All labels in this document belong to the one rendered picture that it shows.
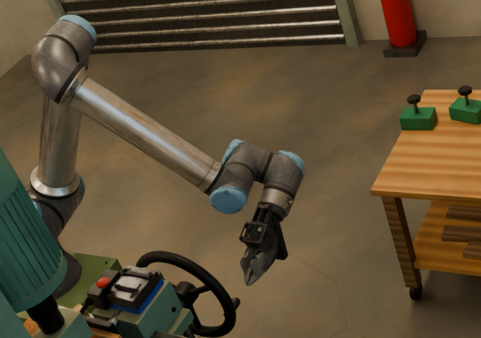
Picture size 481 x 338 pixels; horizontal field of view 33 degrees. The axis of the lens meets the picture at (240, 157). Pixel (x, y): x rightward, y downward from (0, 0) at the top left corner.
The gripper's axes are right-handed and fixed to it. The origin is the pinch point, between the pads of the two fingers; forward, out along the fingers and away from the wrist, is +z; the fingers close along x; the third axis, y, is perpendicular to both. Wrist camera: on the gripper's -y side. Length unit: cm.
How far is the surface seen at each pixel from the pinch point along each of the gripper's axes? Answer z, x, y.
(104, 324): 29, -4, 41
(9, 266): 31, 0, 74
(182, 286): 10.2, -6.7, 17.0
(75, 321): 32, -4, 49
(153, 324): 24.3, 0.4, 30.6
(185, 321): 20.2, 2.4, 22.8
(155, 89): -153, -202, -131
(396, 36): -192, -59, -134
